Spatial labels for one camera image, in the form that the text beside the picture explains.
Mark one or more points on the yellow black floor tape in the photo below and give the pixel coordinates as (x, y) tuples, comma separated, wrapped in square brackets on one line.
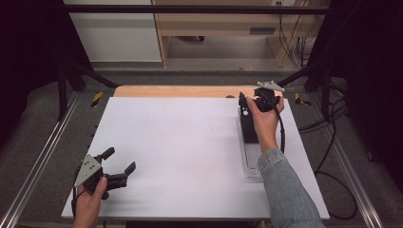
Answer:
[(97, 99), (297, 98)]

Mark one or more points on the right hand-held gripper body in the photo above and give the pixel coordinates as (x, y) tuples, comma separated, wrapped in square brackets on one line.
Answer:
[(267, 99)]

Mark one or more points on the black metal stand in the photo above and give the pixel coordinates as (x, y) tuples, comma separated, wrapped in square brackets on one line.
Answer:
[(61, 91), (325, 91)]

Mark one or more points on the grey desk label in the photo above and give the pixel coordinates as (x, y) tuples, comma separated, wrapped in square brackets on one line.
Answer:
[(262, 31)]

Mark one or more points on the person's right hand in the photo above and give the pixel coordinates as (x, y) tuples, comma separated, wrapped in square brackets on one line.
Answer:
[(266, 126)]

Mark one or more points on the wooden table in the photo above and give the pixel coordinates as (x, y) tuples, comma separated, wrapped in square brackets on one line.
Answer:
[(190, 91)]

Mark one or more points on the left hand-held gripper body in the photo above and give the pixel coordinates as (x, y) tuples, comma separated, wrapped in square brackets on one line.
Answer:
[(88, 171)]

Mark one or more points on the clear plastic packaging box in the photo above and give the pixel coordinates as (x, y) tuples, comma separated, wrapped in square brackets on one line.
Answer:
[(252, 158)]

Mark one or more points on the white cabinet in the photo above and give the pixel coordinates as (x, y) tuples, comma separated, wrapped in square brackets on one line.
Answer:
[(117, 38)]

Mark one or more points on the light wooden desk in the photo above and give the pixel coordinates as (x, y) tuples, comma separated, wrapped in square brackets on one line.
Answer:
[(215, 23)]

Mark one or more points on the dark curtain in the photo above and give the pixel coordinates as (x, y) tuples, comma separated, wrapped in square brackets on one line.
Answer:
[(370, 63), (28, 47)]

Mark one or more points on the silver metal floor rail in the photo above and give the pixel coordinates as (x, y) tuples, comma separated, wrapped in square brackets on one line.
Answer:
[(38, 158), (351, 177)]

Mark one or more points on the person's left hand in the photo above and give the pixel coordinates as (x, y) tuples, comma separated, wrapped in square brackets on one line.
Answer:
[(88, 205)]

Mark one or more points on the black horizontal frame bar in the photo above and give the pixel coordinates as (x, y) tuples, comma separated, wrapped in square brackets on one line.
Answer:
[(190, 9)]

